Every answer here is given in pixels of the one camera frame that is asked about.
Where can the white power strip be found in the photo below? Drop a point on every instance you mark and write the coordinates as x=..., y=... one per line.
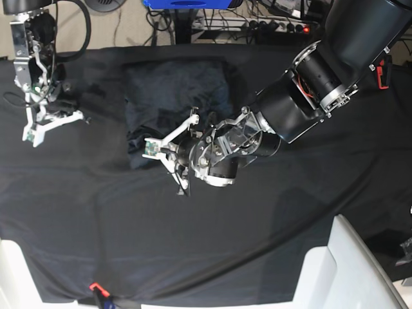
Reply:
x=236, y=24

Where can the round grey floor vent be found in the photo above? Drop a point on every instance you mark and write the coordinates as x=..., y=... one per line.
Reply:
x=104, y=6

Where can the dark grey T-shirt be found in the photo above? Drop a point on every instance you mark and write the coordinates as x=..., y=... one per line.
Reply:
x=159, y=96

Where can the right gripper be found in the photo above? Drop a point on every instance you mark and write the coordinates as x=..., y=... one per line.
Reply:
x=47, y=99

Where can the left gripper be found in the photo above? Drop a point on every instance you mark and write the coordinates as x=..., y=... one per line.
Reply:
x=215, y=154

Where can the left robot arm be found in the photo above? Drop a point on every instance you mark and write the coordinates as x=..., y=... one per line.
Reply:
x=322, y=77

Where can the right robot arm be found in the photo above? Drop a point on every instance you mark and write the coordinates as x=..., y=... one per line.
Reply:
x=13, y=8

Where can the red clamp at front edge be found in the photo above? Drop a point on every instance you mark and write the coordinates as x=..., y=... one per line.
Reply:
x=96, y=288

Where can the red and black clamp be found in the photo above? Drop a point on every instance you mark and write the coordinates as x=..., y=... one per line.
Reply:
x=384, y=69

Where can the black metal table leg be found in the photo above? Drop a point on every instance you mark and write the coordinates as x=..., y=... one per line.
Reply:
x=183, y=20

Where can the black table cloth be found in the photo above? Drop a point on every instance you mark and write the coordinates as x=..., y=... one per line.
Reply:
x=81, y=215

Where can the blue plastic box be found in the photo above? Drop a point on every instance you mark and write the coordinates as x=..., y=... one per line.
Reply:
x=187, y=4

